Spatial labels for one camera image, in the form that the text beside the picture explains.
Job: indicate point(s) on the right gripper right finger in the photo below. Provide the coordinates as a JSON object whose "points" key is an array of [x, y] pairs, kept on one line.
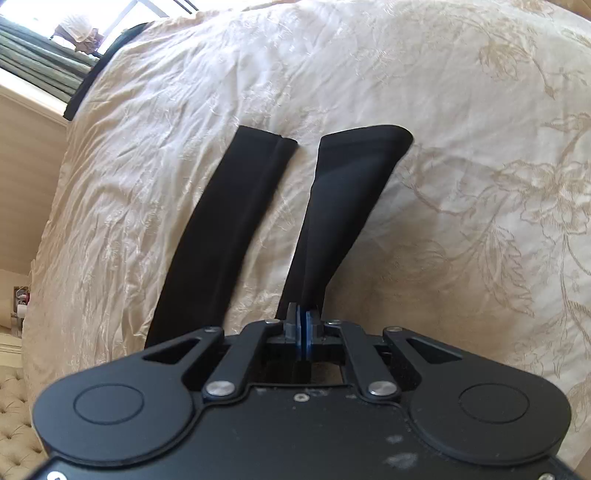
{"points": [[312, 329]]}

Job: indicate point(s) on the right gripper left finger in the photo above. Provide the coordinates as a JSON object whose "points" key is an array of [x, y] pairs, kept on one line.
{"points": [[292, 332]]}

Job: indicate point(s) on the cream tufted headboard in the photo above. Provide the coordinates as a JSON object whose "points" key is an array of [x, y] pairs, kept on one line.
{"points": [[20, 449]]}

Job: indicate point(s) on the black cloth on bed edge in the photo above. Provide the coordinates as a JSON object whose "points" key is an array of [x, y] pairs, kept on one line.
{"points": [[123, 39]]}

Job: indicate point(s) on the cream nightstand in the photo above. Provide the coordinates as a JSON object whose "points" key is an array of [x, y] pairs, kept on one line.
{"points": [[11, 343]]}

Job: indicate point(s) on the cream embroidered bedspread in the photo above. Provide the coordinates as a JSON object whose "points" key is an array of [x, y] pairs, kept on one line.
{"points": [[192, 159]]}

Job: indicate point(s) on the black pants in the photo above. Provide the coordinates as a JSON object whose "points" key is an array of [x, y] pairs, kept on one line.
{"points": [[352, 171]]}

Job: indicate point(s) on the green striped curtain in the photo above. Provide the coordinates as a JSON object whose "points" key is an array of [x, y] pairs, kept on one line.
{"points": [[55, 69]]}

